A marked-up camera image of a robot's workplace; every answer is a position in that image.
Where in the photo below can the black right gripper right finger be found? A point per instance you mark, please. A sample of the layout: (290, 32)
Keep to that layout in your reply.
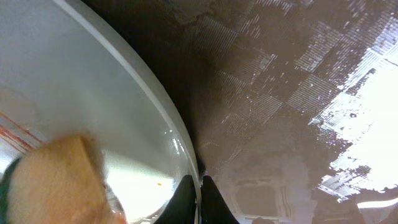
(214, 209)

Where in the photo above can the yellow green sponge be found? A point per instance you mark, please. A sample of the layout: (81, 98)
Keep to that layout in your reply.
(59, 182)

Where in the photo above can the brown serving tray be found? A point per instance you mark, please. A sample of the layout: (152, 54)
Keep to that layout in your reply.
(291, 105)

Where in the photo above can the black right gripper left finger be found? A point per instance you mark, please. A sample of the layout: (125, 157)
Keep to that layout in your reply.
(181, 207)

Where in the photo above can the white plate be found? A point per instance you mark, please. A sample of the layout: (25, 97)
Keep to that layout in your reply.
(65, 70)

